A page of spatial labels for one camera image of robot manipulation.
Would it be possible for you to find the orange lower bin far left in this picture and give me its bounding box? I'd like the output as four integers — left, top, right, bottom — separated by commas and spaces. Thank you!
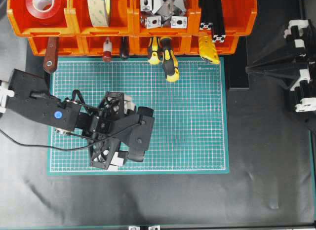
28, 36, 84, 56

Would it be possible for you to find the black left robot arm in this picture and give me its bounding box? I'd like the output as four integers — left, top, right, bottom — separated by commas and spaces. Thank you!
0, 69, 155, 171

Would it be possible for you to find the black aluminium extrusion short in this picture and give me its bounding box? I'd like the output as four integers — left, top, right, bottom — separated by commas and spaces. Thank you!
199, 0, 213, 31

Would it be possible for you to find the orange lower bin with screwdrivers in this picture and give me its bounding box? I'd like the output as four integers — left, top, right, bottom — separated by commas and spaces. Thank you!
133, 36, 189, 56

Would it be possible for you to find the orange upper bin with brackets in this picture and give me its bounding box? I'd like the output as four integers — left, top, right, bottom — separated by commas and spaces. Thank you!
133, 0, 196, 37

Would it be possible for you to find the brown wooden handled tool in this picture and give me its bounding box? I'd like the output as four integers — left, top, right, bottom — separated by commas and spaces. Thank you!
43, 37, 59, 74

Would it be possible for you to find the grey metal corner brackets pile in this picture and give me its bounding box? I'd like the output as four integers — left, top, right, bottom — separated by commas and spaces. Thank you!
139, 0, 188, 29

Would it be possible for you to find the yellow utility cutter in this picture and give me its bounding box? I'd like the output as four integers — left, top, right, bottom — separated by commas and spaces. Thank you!
198, 36, 220, 65

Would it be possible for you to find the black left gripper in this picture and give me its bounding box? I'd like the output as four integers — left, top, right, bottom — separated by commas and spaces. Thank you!
76, 92, 154, 169

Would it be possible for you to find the orange upper bin with tape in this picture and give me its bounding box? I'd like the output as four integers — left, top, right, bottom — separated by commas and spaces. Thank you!
70, 0, 133, 36

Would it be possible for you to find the orange upper bin far left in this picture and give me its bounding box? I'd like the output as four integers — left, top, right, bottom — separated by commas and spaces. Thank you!
7, 0, 75, 38

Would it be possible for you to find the large yellow black screwdriver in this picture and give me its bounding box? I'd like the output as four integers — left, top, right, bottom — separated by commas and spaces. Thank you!
160, 37, 180, 82

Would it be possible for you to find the cream double-sided tape roll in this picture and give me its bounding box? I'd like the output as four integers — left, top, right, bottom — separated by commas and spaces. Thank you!
87, 0, 111, 28

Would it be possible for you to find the orange lower bin with cutter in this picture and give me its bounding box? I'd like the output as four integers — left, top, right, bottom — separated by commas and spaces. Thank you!
185, 36, 239, 55

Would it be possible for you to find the green cutting mat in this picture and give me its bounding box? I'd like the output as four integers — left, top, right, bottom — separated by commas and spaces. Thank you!
50, 57, 229, 175

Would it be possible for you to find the red vinyl tape roll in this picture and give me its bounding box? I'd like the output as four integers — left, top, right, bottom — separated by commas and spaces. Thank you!
25, 0, 63, 25

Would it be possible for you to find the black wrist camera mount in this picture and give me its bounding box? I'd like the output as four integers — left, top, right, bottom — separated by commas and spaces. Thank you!
109, 114, 155, 153

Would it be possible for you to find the black cable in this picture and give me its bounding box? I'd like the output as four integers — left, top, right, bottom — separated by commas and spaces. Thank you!
0, 128, 139, 152

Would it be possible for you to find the black aluminium extrusion long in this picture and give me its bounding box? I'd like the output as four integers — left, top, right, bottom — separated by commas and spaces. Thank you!
205, 0, 226, 43

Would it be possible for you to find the red white handled tool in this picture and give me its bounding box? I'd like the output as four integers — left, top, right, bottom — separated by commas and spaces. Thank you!
102, 37, 112, 62

